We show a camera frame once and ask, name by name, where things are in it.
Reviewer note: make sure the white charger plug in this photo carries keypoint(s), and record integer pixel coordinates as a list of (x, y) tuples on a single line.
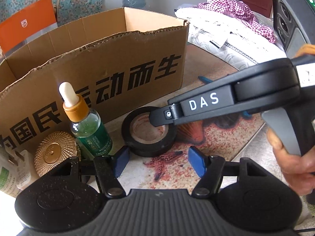
[(24, 172)]

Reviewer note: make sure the white quilt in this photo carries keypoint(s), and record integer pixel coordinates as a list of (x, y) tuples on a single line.
[(221, 29)]

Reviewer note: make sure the brown printed cardboard box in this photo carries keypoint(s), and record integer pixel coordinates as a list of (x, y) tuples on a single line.
[(147, 49)]

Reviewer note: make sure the teal floral cloth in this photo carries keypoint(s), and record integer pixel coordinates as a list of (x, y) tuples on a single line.
[(73, 0)]

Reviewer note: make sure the black tape roll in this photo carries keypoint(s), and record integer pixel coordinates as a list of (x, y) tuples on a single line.
[(130, 140)]

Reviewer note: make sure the orange and white product box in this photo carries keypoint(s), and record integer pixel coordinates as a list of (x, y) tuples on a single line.
[(27, 22)]

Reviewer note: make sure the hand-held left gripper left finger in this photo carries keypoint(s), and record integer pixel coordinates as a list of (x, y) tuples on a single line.
[(121, 161)]

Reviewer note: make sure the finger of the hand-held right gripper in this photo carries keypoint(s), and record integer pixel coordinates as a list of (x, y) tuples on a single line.
[(160, 116)]

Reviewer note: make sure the person's right hand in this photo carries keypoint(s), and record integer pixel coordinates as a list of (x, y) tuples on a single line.
[(300, 174)]

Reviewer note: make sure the green dropper bottle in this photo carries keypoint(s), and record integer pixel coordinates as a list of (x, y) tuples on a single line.
[(91, 132)]

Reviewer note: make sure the black jar with gold lid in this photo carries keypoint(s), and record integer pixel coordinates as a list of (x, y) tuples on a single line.
[(55, 150)]

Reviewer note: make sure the beach print table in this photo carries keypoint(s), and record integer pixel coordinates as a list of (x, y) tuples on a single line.
[(246, 140)]

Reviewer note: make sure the white green-label pill bottle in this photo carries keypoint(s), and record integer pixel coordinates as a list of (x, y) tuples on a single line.
[(7, 182)]

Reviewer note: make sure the pink checked cloth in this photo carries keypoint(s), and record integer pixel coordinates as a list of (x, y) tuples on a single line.
[(233, 7)]

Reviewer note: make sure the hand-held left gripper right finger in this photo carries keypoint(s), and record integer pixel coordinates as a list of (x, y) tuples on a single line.
[(196, 162)]

